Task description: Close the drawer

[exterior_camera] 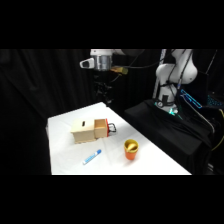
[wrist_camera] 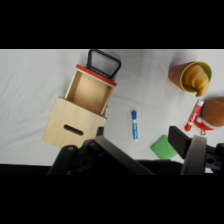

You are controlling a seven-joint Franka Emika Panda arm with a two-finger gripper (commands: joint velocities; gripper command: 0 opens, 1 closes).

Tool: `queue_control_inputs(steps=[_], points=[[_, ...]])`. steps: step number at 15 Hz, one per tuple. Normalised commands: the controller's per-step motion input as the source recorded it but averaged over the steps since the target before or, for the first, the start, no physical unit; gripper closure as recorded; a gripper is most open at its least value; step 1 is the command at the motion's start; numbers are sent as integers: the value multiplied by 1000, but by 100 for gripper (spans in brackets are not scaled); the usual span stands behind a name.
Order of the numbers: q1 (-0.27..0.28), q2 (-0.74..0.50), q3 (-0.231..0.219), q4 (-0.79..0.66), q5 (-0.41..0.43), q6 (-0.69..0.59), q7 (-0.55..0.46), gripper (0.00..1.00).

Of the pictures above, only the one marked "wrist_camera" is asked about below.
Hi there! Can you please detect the green block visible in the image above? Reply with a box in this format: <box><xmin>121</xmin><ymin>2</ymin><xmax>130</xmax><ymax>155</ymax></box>
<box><xmin>149</xmin><ymin>134</ymin><xmax>179</xmax><ymax>161</ymax></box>

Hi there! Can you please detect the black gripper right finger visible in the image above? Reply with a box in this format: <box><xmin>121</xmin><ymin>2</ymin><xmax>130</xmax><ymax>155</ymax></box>
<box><xmin>167</xmin><ymin>125</ymin><xmax>224</xmax><ymax>176</ymax></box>

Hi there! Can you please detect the red basket with black handle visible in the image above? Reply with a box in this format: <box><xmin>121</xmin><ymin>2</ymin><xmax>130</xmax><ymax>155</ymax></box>
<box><xmin>64</xmin><ymin>49</ymin><xmax>122</xmax><ymax>118</ymax></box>

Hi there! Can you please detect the blue marker pen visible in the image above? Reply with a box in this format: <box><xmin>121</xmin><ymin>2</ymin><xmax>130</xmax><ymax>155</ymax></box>
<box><xmin>130</xmin><ymin>109</ymin><xmax>139</xmax><ymax>142</ymax></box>

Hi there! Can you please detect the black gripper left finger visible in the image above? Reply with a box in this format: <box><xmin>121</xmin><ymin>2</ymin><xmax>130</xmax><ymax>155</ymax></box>
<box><xmin>48</xmin><ymin>134</ymin><xmax>155</xmax><ymax>176</ymax></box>

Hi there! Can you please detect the light wooden drawer box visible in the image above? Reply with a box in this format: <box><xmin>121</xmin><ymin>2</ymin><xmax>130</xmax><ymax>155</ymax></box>
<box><xmin>42</xmin><ymin>96</ymin><xmax>108</xmax><ymax>149</ymax></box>

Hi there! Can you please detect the red cup yellow-green inside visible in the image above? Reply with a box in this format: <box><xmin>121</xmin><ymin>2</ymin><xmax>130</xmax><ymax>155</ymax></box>
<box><xmin>167</xmin><ymin>60</ymin><xmax>213</xmax><ymax>95</ymax></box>

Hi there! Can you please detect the red and white ring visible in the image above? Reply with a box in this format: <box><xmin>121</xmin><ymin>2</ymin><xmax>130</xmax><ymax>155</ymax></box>
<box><xmin>194</xmin><ymin>114</ymin><xmax>218</xmax><ymax>136</ymax></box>

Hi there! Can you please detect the brown round plush toy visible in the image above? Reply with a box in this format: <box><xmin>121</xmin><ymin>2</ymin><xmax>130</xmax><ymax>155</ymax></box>
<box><xmin>200</xmin><ymin>96</ymin><xmax>224</xmax><ymax>129</ymax></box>

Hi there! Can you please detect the yellow toy croissant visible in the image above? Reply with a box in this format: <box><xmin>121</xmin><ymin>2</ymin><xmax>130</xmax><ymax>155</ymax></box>
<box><xmin>182</xmin><ymin>64</ymin><xmax>211</xmax><ymax>98</ymax></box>

